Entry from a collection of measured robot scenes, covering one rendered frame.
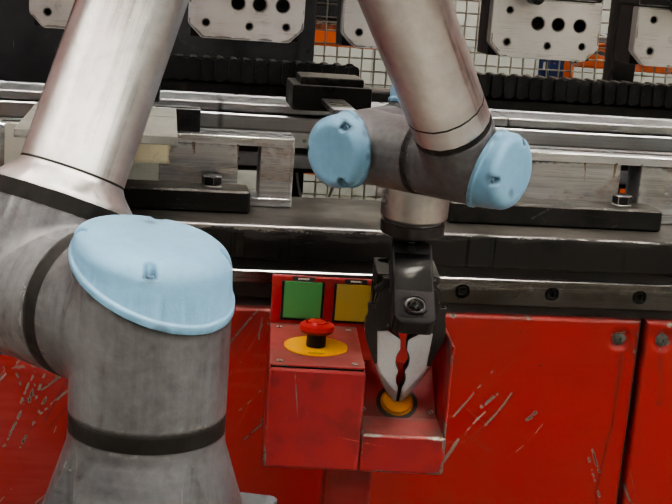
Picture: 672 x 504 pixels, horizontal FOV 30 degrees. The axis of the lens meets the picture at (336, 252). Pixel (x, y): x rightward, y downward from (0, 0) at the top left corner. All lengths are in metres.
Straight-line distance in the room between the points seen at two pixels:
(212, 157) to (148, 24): 0.70
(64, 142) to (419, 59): 0.31
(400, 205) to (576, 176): 0.48
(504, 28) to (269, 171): 0.37
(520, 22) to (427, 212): 0.44
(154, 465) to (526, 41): 0.99
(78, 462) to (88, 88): 0.29
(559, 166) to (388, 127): 0.58
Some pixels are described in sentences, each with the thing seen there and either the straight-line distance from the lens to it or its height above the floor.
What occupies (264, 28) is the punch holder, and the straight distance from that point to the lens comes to 1.66.
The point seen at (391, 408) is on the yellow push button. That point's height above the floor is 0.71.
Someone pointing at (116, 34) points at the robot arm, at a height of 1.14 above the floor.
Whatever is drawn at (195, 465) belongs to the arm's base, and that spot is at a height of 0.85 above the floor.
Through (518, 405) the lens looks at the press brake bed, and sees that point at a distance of 1.71.
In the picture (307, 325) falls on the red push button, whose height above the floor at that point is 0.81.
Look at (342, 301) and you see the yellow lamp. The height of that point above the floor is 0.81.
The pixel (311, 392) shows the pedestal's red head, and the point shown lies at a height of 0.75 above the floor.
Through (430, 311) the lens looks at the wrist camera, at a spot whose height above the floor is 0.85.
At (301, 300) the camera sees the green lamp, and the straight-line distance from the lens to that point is 1.49.
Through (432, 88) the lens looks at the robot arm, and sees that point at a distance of 1.11.
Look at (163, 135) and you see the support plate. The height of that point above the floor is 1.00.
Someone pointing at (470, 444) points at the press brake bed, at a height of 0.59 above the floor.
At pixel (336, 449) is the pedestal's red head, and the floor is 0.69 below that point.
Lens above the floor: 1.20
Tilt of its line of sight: 13 degrees down
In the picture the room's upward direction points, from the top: 4 degrees clockwise
